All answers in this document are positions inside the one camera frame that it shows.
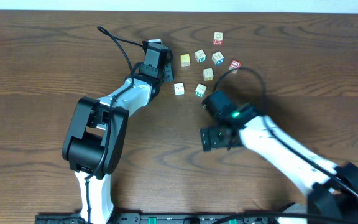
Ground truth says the green N wooden block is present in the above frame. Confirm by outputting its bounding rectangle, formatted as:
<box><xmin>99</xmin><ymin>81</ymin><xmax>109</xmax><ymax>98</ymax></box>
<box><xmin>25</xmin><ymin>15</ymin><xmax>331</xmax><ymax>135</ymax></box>
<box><xmin>195</xmin><ymin>83</ymin><xmax>207</xmax><ymax>98</ymax></box>

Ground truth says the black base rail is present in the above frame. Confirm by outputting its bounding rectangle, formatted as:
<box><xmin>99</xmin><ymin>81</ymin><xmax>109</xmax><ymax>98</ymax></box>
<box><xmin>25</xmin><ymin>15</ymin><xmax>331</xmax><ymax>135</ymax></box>
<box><xmin>34</xmin><ymin>213</ymin><xmax>278</xmax><ymax>224</ymax></box>

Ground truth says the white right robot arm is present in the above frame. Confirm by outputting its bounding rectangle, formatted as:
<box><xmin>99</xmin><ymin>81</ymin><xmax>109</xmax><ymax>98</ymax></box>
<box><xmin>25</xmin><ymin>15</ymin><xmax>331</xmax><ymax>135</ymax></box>
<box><xmin>200</xmin><ymin>102</ymin><xmax>358</xmax><ymax>223</ymax></box>

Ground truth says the red M wooden block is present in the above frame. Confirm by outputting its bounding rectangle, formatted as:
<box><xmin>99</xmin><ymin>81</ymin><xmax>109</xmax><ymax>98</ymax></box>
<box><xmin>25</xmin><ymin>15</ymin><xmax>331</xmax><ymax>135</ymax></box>
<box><xmin>213</xmin><ymin>32</ymin><xmax>223</xmax><ymax>45</ymax></box>

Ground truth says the teal letter wooden block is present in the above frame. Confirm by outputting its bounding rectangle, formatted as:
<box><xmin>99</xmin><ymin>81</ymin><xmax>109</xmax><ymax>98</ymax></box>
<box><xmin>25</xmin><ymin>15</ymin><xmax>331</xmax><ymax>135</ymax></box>
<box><xmin>195</xmin><ymin>49</ymin><xmax>206</xmax><ymax>63</ymax></box>

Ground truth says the plain white wooden block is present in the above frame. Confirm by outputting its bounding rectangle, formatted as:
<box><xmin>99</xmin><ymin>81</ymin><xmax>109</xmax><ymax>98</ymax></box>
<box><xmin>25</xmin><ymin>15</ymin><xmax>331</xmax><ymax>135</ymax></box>
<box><xmin>174</xmin><ymin>83</ymin><xmax>185</xmax><ymax>95</ymax></box>

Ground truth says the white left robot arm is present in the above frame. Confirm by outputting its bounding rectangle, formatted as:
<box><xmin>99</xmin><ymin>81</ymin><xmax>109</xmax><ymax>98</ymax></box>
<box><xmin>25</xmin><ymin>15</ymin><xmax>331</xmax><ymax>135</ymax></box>
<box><xmin>62</xmin><ymin>49</ymin><xmax>173</xmax><ymax>223</ymax></box>

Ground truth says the red U wooden block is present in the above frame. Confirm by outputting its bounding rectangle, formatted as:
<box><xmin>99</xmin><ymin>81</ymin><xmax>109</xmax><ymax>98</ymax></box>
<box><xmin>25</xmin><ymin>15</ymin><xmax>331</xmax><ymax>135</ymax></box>
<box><xmin>229</xmin><ymin>60</ymin><xmax>242</xmax><ymax>74</ymax></box>

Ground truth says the orange letter wooden block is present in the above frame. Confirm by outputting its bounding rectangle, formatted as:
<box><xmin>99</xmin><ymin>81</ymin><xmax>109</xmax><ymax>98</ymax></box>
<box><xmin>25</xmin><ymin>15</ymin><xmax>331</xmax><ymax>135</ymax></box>
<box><xmin>203</xmin><ymin>68</ymin><xmax>214</xmax><ymax>81</ymax></box>

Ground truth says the yellow wooden block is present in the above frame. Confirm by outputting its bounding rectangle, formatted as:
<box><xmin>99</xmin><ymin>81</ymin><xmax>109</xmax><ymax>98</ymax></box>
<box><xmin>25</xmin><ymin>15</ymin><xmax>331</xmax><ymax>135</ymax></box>
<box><xmin>180</xmin><ymin>54</ymin><xmax>190</xmax><ymax>67</ymax></box>

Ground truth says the blue letter wooden block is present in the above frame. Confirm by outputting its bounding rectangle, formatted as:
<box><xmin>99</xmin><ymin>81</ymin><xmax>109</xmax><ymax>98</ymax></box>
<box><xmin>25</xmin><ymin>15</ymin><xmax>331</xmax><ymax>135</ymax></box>
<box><xmin>212</xmin><ymin>51</ymin><xmax>224</xmax><ymax>65</ymax></box>

